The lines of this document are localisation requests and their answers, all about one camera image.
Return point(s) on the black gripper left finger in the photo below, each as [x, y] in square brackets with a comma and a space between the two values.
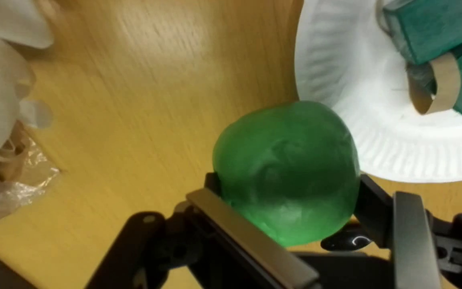
[241, 241]

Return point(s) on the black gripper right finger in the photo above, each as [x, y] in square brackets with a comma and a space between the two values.
[409, 241]

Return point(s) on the green ball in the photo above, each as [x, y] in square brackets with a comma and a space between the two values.
[289, 170]

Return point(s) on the white orange printed plastic bag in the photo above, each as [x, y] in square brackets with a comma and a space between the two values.
[0, 69]

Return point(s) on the clear bag of snacks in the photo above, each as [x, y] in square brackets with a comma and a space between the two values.
[11, 181]

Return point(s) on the white paper plate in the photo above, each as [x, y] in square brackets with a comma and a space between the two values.
[348, 80]

